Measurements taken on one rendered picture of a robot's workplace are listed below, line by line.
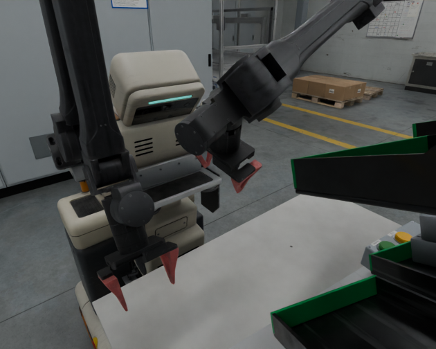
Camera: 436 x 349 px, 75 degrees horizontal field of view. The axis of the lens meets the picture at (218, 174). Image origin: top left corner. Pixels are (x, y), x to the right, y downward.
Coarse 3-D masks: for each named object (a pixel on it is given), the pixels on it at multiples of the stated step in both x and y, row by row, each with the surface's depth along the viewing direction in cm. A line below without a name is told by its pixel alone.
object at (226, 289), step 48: (240, 240) 87; (288, 240) 87; (336, 240) 87; (144, 288) 72; (192, 288) 72; (240, 288) 72; (288, 288) 72; (144, 336) 61; (192, 336) 61; (240, 336) 61
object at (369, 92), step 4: (368, 88) 645; (372, 88) 648; (376, 88) 644; (380, 88) 645; (364, 92) 606; (368, 92) 606; (372, 92) 607; (376, 92) 618; (380, 92) 643; (364, 96) 603; (368, 96) 598; (372, 96) 622; (376, 96) 627
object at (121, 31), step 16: (96, 0) 250; (112, 0) 258; (128, 0) 266; (144, 0) 274; (112, 16) 263; (128, 16) 271; (144, 16) 280; (112, 32) 268; (128, 32) 276; (144, 32) 285; (112, 48) 273; (128, 48) 282; (144, 48) 292
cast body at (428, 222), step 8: (424, 216) 32; (432, 216) 32; (424, 224) 32; (432, 224) 32; (424, 232) 32; (432, 232) 32; (416, 240) 33; (424, 240) 33; (432, 240) 32; (416, 248) 33; (424, 248) 33; (432, 248) 32; (416, 256) 34; (424, 256) 33; (432, 256) 32; (424, 264) 33; (432, 264) 32
